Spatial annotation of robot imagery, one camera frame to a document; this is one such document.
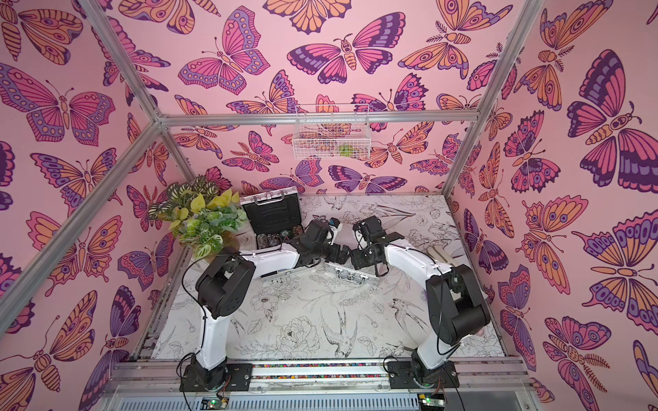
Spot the aluminium poker case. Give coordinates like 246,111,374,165
236,188,303,279
323,261,379,285

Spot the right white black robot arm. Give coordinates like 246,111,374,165
351,217,491,385

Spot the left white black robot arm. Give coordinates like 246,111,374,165
180,217,350,394

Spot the green potted plant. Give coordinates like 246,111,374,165
148,176,248,259

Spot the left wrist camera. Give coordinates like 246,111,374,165
328,217,343,245

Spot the white wire basket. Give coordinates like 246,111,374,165
291,104,372,161

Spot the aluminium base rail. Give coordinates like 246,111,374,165
98,357,542,410

